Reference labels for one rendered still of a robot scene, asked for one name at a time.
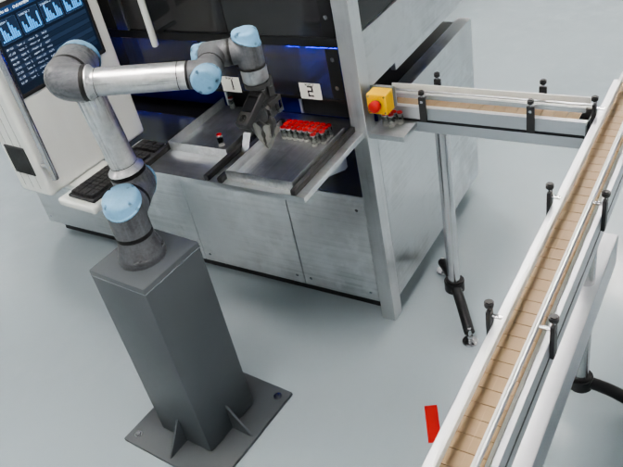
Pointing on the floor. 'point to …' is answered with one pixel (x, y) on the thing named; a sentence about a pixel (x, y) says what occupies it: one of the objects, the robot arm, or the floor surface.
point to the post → (367, 151)
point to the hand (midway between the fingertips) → (267, 145)
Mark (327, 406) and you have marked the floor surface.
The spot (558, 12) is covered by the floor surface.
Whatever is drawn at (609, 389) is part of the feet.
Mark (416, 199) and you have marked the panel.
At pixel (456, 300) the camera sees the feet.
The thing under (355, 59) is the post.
